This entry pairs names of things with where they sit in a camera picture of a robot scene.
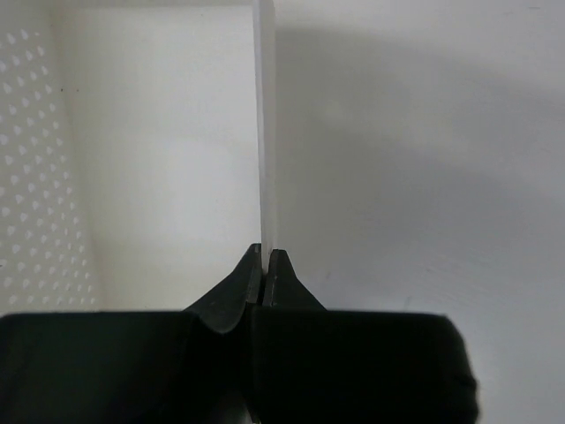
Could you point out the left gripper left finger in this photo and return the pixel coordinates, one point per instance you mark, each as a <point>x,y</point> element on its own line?
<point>221,308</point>

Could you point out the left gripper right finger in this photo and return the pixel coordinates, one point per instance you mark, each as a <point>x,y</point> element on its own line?
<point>282,287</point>

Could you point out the white perforated plastic box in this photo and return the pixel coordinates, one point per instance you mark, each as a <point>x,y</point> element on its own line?
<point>135,137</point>

